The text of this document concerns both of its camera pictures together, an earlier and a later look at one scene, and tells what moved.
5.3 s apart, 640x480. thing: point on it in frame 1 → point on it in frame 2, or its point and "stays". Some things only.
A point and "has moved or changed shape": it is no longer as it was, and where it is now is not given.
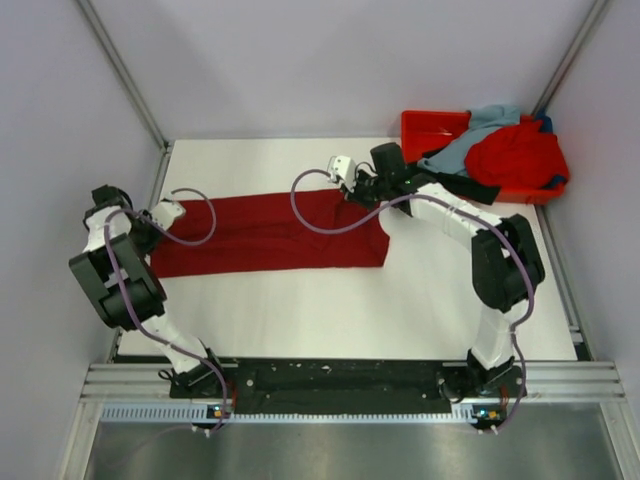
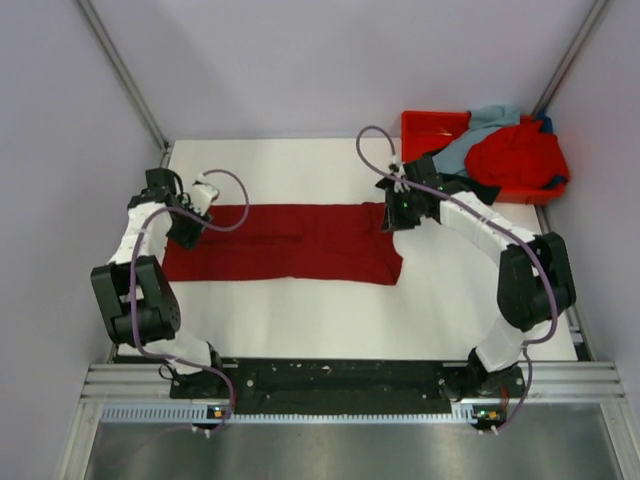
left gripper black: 147,248 → 189,238
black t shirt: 464,186 stays
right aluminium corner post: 580,40 stays
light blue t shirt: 451,158 stays
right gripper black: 355,196 → 393,221
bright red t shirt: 519,156 stays
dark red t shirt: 318,229 has moved or changed shape
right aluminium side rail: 564,287 stays
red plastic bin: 424,129 stays
